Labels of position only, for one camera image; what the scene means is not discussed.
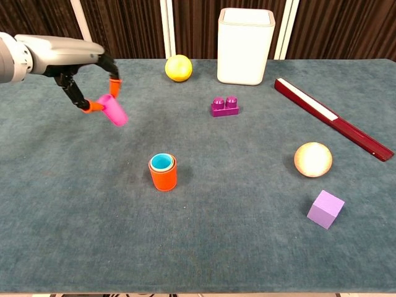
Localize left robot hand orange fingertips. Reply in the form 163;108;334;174
14;33;123;114

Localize pink plastic cup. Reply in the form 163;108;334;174
97;93;129;127

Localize cyan plastic cup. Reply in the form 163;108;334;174
150;153;174;171

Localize yellow ball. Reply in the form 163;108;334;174
164;54;193;83

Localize orange plastic cup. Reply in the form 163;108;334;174
148;153;178;192

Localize purple building block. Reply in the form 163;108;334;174
210;95;241;118

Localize white square bin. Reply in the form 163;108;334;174
217;7;276;86

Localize teal table mat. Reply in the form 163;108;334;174
0;58;396;294

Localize peach wooden ball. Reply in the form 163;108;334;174
293;142;334;178

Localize long maroon box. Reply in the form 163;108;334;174
274;77;395;162

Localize lilac cube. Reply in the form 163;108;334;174
306;189;346;230

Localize white partition frame post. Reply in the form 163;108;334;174
159;0;177;59
273;0;300;60
70;0;98;60

